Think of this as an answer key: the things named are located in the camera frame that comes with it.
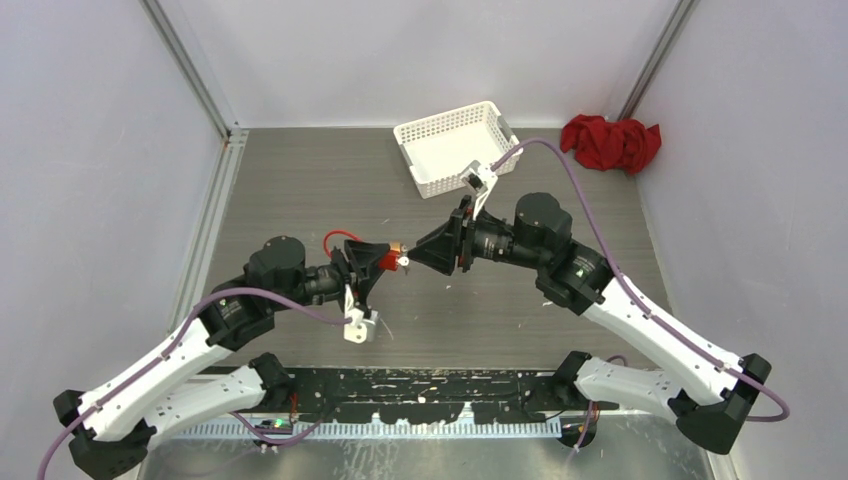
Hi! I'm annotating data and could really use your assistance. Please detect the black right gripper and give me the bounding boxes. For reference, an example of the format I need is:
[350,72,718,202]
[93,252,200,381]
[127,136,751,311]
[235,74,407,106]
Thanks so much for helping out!
[408,195,547,277]

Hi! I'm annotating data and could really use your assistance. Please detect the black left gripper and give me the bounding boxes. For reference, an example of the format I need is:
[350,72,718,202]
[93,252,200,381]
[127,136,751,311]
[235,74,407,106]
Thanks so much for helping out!
[270,242,390,316]

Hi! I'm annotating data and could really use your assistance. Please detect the red cable padlock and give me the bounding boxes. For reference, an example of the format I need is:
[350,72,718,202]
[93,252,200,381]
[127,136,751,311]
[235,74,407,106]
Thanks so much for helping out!
[322,229,402,271]

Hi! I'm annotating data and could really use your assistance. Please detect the small silver key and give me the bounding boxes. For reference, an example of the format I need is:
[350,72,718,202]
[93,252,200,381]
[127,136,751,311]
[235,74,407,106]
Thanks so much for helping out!
[396,256,410,273]

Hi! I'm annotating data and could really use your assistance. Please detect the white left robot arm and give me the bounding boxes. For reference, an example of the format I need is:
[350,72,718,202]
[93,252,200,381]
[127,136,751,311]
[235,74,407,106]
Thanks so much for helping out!
[53,236,409,479]

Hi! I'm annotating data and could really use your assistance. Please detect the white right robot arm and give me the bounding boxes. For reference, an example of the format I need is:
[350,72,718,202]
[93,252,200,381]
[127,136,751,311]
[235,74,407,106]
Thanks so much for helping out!
[408,192,771,455]

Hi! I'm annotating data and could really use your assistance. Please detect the white perforated plastic basket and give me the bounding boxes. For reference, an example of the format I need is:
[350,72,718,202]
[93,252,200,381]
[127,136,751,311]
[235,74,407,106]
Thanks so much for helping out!
[393,101,519,199]

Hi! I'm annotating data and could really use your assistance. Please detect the crumpled red cloth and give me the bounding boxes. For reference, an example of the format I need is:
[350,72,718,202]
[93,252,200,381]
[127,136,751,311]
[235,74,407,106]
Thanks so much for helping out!
[560,114,662,175]

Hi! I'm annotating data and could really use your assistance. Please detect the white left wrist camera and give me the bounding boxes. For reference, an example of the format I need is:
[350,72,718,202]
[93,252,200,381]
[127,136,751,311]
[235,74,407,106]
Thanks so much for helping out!
[342,285,380,344]

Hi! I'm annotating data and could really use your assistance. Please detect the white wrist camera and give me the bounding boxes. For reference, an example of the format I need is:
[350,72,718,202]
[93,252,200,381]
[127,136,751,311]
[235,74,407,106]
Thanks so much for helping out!
[460,160,498,220]
[342,285,380,344]

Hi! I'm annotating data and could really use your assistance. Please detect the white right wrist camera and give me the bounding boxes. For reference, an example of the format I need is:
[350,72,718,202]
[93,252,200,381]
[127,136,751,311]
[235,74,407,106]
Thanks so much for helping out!
[460,160,498,220]

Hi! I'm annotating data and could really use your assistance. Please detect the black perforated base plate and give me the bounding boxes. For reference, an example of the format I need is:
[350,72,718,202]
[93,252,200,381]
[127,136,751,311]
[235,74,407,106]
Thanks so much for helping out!
[198,364,621,429]

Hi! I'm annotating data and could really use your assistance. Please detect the aluminium slotted rail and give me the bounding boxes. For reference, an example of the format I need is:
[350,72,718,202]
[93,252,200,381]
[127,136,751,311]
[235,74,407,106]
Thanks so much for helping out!
[174,417,562,440]

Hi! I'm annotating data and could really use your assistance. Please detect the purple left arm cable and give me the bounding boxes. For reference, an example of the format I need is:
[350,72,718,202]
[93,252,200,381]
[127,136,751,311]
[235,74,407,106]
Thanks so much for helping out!
[36,286,356,480]

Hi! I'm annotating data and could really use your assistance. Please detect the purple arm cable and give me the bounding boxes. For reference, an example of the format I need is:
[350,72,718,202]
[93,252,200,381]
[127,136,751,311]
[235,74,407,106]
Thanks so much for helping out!
[490,137,791,423]
[36,286,356,480]

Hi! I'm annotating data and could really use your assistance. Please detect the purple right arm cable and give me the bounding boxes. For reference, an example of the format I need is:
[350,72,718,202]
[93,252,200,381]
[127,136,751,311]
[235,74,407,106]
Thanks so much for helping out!
[490,137,791,423]

